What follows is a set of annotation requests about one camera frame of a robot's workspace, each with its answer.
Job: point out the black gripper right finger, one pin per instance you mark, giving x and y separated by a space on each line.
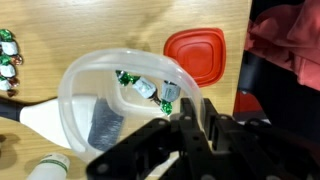
210 110

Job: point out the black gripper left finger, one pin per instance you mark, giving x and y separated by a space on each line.
187 111

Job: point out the orange plastic lid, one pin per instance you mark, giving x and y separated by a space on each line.
196 56

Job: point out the clear plastic bowl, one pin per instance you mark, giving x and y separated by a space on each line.
76 83

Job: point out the salmon pink cloth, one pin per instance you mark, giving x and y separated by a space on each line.
286 40

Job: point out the white hand brush black bristles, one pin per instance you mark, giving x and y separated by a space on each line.
40 120

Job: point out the small white paper cup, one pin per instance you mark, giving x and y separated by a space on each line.
50 168

